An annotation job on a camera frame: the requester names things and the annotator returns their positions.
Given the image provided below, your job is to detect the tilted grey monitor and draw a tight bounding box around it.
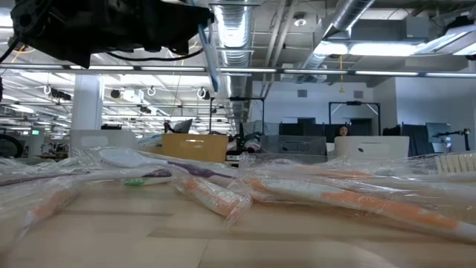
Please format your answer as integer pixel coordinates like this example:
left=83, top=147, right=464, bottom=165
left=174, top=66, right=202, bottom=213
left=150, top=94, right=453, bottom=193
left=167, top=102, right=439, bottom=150
left=171, top=118, right=194, bottom=135

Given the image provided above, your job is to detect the round ceiling sensor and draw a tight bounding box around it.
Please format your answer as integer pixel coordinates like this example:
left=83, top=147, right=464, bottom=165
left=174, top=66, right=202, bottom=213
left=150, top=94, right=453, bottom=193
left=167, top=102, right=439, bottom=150
left=292, top=12, right=309, bottom=28

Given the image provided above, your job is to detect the orange wrapped toothbrush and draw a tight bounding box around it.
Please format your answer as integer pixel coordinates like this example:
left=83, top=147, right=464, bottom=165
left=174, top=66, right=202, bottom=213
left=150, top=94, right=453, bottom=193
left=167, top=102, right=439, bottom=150
left=0, top=178, right=85, bottom=246
left=237, top=174, right=476, bottom=245
left=289, top=165, right=376, bottom=179
left=173, top=174, right=254, bottom=228

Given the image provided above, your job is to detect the white building pillar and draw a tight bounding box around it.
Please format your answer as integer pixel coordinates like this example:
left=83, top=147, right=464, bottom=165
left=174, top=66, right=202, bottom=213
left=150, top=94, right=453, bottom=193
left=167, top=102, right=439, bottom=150
left=69, top=73, right=104, bottom=131

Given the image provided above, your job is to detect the grey desk monitor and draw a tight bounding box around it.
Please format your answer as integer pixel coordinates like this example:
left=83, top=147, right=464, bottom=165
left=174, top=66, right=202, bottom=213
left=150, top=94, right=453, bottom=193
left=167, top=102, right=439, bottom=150
left=425, top=122, right=453, bottom=153

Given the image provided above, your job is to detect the silver ribbed air duct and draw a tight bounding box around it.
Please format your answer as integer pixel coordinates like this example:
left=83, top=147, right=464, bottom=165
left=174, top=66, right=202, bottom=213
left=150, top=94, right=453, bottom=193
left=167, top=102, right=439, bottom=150
left=212, top=0, right=257, bottom=124

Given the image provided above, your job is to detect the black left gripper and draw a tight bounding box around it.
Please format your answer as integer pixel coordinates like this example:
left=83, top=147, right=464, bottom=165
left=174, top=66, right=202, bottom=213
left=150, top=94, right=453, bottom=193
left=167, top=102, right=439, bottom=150
left=138, top=0, right=216, bottom=57

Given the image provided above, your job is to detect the white plastic bin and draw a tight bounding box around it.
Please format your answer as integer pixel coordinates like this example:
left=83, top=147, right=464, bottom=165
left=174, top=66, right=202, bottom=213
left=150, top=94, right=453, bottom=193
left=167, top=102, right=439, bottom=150
left=69, top=129, right=138, bottom=156
left=333, top=135, right=410, bottom=159

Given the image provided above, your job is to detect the long horizontal light bar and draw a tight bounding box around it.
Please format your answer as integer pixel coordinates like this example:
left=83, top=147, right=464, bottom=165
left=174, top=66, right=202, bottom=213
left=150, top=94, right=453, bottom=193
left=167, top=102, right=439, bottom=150
left=0, top=63, right=476, bottom=78

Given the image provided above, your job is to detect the yellow hanging cord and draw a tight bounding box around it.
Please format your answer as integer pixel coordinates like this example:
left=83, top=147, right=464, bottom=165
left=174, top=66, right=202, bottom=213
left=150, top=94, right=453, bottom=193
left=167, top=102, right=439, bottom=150
left=337, top=54, right=345, bottom=94

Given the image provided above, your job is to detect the green wrapped toothbrush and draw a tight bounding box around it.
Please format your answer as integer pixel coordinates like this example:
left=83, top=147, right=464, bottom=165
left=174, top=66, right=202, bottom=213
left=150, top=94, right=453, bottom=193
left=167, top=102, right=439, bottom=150
left=120, top=177, right=174, bottom=187

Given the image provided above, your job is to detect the person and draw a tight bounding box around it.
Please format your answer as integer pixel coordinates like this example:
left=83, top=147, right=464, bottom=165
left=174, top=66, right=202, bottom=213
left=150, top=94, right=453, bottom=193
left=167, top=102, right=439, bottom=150
left=334, top=124, right=353, bottom=144

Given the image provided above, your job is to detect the black ring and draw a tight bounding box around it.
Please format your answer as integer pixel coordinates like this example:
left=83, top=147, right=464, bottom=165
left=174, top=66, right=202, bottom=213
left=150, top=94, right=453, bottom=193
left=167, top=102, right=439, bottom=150
left=0, top=133, right=27, bottom=159

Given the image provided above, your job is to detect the grey plastic bin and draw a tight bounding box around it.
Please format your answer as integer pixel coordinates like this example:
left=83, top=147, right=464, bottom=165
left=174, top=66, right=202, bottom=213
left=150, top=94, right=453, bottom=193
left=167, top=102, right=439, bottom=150
left=260, top=135, right=328, bottom=156

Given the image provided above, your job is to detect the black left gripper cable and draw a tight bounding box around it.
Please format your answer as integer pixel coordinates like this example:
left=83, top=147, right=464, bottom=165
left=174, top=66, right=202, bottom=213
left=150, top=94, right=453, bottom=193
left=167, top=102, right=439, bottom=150
left=106, top=47, right=204, bottom=63

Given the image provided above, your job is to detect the orange plastic bin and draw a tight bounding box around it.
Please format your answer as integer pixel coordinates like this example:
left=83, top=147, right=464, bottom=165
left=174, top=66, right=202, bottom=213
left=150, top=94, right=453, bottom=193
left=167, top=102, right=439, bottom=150
left=161, top=133, right=230, bottom=164

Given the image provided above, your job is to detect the black frame stand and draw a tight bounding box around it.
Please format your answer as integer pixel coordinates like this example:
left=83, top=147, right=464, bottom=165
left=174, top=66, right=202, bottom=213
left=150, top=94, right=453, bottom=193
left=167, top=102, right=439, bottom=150
left=208, top=96, right=266, bottom=135
left=328, top=100, right=382, bottom=135

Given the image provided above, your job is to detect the silver smooth air duct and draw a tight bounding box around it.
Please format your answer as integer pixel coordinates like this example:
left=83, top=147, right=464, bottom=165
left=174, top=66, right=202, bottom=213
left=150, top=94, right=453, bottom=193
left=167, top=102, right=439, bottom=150
left=297, top=0, right=376, bottom=85

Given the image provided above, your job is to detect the blue toothbrush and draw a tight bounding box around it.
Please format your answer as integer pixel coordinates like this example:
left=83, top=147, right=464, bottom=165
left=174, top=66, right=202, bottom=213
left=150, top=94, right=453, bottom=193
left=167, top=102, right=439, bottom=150
left=196, top=22, right=223, bottom=95

